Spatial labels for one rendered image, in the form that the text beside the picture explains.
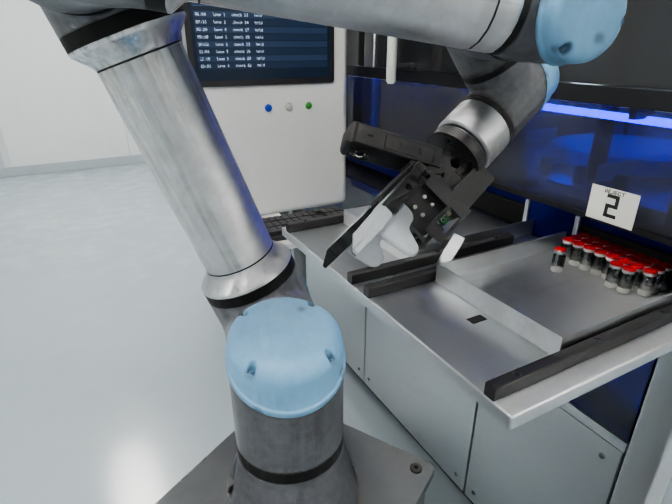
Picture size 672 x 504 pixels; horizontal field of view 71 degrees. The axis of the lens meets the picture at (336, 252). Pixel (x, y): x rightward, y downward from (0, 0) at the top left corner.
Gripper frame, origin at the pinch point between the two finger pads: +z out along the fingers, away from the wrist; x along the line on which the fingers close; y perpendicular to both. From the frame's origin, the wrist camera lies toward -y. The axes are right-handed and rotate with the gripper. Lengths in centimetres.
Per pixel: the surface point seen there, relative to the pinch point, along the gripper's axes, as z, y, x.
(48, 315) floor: 78, -67, 219
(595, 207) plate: -44, 29, 21
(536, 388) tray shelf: -7.8, 30.4, 4.9
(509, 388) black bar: -5.0, 27.0, 3.9
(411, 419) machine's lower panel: -2, 63, 101
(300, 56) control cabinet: -49, -39, 71
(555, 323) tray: -20.8, 33.0, 15.2
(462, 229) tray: -37, 21, 50
